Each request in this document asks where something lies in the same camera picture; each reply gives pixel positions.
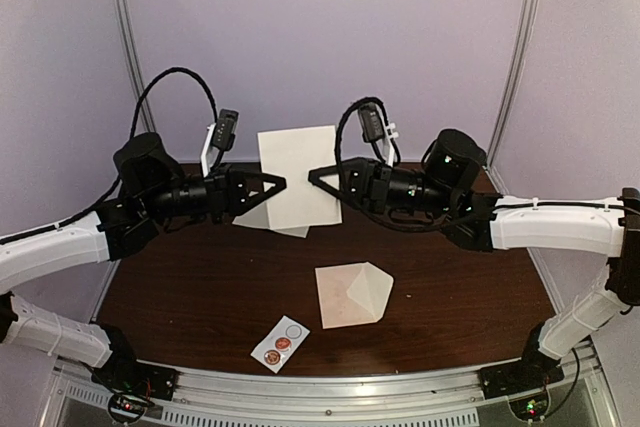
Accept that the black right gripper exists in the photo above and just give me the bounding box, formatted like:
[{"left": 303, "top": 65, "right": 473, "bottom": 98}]
[{"left": 308, "top": 156, "right": 456, "bottom": 215}]

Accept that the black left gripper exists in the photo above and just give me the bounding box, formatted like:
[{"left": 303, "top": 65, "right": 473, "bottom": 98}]
[{"left": 142, "top": 163, "right": 286, "bottom": 226}]

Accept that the cream letter paper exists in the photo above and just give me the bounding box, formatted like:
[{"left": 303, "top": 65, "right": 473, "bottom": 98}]
[{"left": 257, "top": 125, "right": 342, "bottom": 231}]

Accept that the cream envelope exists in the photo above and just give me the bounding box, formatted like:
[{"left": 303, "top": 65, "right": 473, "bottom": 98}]
[{"left": 315, "top": 262, "right": 394, "bottom": 330}]

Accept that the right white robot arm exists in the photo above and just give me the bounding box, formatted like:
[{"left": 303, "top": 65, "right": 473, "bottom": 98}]
[{"left": 308, "top": 129, "right": 639, "bottom": 389}]

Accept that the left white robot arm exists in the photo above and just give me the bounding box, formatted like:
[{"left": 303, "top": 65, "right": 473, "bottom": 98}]
[{"left": 1, "top": 133, "right": 286, "bottom": 391}]

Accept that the cream spare paper sheet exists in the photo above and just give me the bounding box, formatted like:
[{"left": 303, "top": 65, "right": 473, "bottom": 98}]
[{"left": 232, "top": 208, "right": 309, "bottom": 238}]

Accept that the sticker sheet with seals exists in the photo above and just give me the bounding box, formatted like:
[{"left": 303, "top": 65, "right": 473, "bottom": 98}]
[{"left": 251, "top": 316, "right": 310, "bottom": 374}]

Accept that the right black camera cable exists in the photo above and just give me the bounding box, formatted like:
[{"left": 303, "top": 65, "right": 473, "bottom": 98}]
[{"left": 332, "top": 95, "right": 389, "bottom": 163}]

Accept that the black camera cable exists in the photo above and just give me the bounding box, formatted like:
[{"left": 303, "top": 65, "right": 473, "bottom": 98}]
[
  {"left": 332, "top": 95, "right": 389, "bottom": 163},
  {"left": 99, "top": 65, "right": 221, "bottom": 208}
]

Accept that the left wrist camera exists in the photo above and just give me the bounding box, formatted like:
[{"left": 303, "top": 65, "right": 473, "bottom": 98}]
[{"left": 200, "top": 109, "right": 239, "bottom": 177}]

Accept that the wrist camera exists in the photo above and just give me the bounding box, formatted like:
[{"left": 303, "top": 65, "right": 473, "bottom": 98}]
[
  {"left": 200, "top": 109, "right": 239, "bottom": 177},
  {"left": 357, "top": 100, "right": 401, "bottom": 167}
]

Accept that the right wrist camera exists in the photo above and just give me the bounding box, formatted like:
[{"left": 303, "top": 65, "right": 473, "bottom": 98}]
[{"left": 357, "top": 100, "right": 401, "bottom": 167}]

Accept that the left black camera cable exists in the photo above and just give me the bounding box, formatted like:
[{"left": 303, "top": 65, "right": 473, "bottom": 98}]
[{"left": 99, "top": 65, "right": 221, "bottom": 208}]

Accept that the left aluminium frame post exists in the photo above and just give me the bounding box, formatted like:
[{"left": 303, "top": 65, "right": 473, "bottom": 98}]
[{"left": 103, "top": 0, "right": 156, "bottom": 133}]

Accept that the aluminium frame post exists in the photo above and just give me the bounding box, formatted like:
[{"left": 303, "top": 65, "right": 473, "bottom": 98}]
[
  {"left": 103, "top": 0, "right": 156, "bottom": 133},
  {"left": 487, "top": 0, "right": 539, "bottom": 169}
]

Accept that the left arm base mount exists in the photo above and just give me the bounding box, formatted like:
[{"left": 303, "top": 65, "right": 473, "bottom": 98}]
[{"left": 86, "top": 325, "right": 179, "bottom": 426}]

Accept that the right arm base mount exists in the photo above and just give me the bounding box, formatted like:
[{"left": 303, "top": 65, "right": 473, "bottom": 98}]
[{"left": 478, "top": 323, "right": 565, "bottom": 423}]

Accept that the right aluminium frame post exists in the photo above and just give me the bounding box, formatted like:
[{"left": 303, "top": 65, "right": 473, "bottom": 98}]
[{"left": 487, "top": 0, "right": 539, "bottom": 169}]

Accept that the front aluminium rail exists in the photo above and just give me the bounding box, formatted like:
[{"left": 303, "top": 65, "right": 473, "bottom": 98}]
[{"left": 49, "top": 346, "right": 621, "bottom": 427}]

